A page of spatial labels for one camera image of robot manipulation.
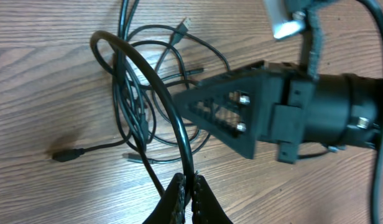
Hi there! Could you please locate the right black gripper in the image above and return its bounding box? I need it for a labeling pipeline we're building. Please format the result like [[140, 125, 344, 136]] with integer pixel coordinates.
[[172, 60, 351, 165]]

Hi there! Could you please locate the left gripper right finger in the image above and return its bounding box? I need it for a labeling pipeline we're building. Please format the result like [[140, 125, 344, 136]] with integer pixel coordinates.
[[191, 174, 233, 224]]

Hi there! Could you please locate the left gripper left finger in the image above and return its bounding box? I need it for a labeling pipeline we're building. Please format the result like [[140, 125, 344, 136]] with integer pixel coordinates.
[[143, 173, 186, 224]]

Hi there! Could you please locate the black USB cable bundle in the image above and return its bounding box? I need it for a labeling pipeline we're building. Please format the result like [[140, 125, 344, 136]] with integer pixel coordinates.
[[51, 0, 232, 200]]

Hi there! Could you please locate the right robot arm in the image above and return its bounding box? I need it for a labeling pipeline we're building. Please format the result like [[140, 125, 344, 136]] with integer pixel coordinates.
[[173, 61, 383, 164]]

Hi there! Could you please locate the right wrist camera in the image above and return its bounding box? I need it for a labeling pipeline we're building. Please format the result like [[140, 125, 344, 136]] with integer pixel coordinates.
[[263, 0, 311, 40]]

